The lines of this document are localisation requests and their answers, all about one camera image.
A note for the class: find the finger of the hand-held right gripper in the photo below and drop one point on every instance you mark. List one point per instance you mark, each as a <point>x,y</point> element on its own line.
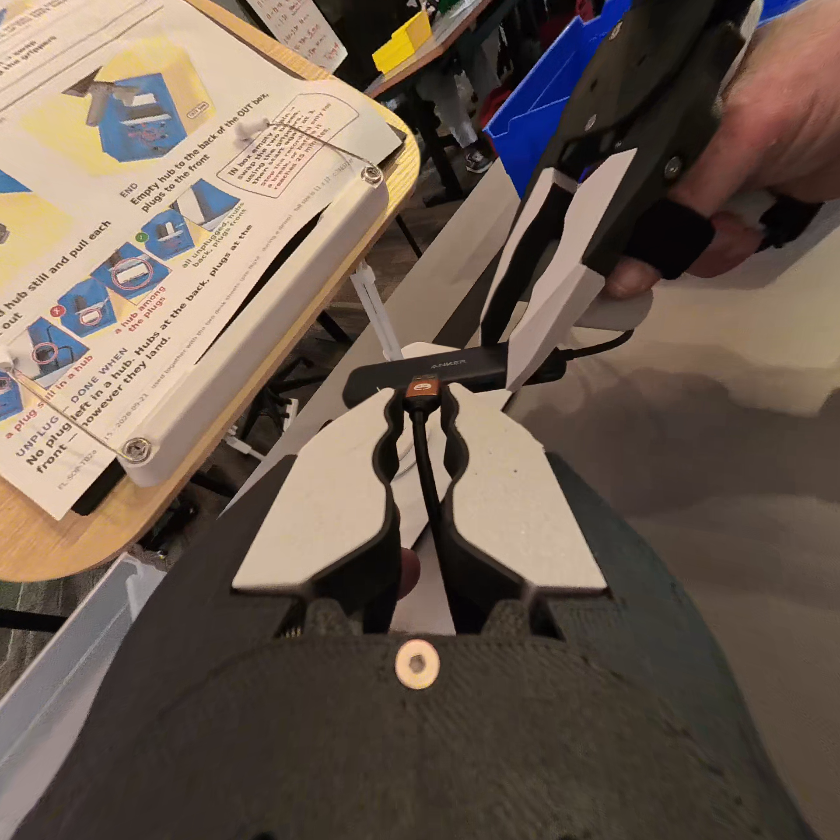
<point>525,249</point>
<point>564,289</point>

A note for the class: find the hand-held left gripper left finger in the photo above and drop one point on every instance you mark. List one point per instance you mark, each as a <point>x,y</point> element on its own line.
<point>315,518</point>

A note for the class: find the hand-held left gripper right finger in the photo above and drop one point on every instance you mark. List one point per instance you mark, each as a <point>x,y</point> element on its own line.
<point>525,525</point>

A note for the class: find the black Anker USB hub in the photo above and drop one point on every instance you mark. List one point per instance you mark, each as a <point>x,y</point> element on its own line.
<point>472,364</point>

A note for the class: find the blue plastic bin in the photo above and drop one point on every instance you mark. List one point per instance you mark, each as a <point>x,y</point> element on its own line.
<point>538,111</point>

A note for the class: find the clear plastic bin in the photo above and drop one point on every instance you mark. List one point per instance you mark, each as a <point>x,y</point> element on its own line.
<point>65,656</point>

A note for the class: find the person's left hand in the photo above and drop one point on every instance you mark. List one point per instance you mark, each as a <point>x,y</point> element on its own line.
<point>408,574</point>

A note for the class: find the person's right hand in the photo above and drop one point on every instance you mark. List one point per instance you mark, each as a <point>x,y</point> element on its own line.
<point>787,118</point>

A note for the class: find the long workbench desk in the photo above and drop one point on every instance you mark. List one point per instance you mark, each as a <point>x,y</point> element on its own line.
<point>446,29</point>

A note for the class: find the yellow bin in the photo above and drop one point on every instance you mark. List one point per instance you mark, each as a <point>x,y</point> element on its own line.
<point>403,43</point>

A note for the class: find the instruction sheet on stand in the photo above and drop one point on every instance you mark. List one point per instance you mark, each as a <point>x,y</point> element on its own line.
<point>52,544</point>

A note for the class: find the whiteboard with red writing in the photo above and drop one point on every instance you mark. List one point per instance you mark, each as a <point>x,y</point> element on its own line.
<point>308,33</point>

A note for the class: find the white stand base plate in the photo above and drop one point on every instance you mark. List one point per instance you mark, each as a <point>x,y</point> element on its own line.
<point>275,328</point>

